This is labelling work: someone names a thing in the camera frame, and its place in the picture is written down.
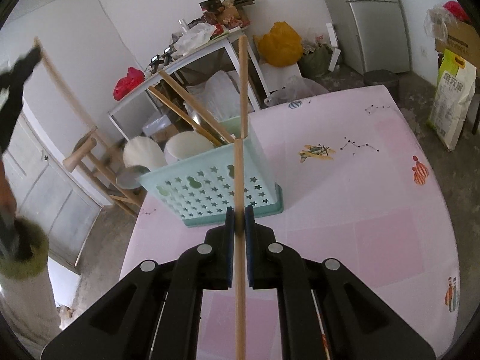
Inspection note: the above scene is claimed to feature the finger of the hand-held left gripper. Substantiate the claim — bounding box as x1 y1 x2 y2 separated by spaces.
12 46 43 80

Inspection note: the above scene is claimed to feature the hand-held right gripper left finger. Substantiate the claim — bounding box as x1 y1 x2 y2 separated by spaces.
40 206 237 360

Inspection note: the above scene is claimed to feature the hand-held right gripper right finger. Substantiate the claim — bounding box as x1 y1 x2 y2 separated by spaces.
243 205 438 360

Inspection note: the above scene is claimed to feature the wooden chopstick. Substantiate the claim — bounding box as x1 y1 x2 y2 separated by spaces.
34 36 115 153
238 35 249 138
148 85 226 147
233 137 248 360
159 69 237 142

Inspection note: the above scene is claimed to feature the teal star-cut utensil holder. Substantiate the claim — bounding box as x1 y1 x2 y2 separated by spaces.
138 115 285 229

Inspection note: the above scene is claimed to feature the large white ladle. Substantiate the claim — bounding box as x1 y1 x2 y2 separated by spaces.
163 130 215 163

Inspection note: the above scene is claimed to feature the large metal spoon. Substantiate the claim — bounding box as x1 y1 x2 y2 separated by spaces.
115 164 147 191

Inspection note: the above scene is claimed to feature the small white spoon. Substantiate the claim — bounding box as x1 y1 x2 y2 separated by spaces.
122 136 168 170

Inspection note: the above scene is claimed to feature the person's left forearm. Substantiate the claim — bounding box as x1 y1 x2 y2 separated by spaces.
0 157 62 346

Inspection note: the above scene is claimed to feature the white panelled door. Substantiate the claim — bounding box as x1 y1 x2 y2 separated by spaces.
3 100 104 275

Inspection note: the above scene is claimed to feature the red plastic bag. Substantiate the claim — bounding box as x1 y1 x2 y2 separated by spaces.
442 0 470 23
113 66 146 101

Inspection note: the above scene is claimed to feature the pink printed tablecloth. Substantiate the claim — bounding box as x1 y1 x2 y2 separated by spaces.
119 84 461 360

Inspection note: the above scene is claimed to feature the small cardboard box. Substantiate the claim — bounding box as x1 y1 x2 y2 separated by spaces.
142 113 181 144

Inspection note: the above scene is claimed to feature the white side table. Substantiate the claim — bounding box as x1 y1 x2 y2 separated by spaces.
108 25 264 144

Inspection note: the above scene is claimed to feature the crumpled clear plastic bag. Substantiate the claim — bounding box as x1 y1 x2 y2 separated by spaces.
263 75 331 108

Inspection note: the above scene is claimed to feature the white foam box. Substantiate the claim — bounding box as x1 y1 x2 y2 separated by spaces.
258 61 303 95

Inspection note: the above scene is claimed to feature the pile of snack packets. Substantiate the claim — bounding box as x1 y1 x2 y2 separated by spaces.
198 0 258 31

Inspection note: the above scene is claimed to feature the green bag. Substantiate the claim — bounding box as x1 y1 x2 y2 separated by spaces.
299 42 333 78

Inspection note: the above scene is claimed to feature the yellow plastic bag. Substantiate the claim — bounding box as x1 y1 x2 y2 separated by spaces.
256 21 304 69

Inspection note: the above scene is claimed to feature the dark round trash bin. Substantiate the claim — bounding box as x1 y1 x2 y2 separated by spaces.
362 68 401 97

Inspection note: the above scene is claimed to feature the narrow white box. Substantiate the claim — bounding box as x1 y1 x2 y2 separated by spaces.
325 22 343 73

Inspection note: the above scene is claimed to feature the white and yellow rice sack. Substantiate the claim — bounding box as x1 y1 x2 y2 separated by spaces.
427 48 478 153

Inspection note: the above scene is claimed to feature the grey refrigerator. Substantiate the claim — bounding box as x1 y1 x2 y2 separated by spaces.
335 0 412 76

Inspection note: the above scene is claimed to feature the dark stool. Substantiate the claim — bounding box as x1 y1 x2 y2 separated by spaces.
470 93 480 136

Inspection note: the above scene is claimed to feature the large cardboard box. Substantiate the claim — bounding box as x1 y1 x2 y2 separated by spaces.
434 20 480 69

